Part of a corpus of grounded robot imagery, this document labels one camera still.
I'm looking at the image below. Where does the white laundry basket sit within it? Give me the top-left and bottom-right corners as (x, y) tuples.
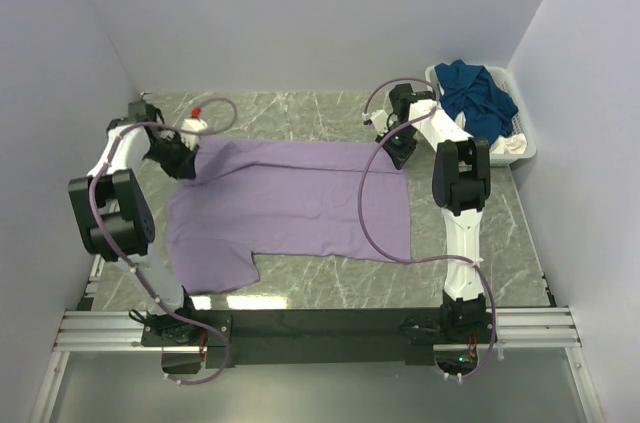
(419, 60), (536, 166)

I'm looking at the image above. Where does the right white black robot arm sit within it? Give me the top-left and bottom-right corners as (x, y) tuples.
(367, 78), (491, 331)

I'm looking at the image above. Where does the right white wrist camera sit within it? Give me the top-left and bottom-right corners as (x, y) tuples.
(362, 110), (391, 134)

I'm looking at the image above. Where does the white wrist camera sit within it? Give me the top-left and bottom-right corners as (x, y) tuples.
(362, 110), (391, 134)
(180, 107), (208, 150)

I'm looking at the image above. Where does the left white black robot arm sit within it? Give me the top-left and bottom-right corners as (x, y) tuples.
(68, 100), (198, 331)

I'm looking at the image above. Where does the black base beam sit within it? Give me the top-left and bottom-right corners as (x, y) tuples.
(128, 307), (496, 374)

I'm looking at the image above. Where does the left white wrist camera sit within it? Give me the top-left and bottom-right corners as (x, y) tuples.
(180, 107), (208, 150)

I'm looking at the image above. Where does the aluminium rail frame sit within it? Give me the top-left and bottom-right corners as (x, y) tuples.
(27, 92), (606, 423)

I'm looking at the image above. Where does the blue t shirt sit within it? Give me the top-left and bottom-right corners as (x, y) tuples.
(434, 60), (518, 145)

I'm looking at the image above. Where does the white cloth in basket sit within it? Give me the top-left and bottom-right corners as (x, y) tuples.
(490, 133), (528, 155)

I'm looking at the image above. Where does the purple t shirt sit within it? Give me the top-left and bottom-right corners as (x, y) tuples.
(167, 137), (411, 294)

